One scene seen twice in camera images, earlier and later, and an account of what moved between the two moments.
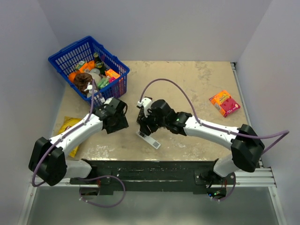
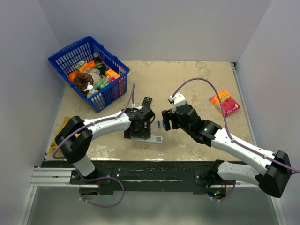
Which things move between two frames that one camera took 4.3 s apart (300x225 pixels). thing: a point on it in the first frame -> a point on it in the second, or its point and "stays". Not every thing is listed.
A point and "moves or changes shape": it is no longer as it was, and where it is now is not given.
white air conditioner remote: [149, 139] moves or changes shape
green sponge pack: [103, 82] stays
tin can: [95, 71] stays
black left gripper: [123, 123] -> [145, 132]
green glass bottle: [100, 64] stays
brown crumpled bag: [81, 80] stays
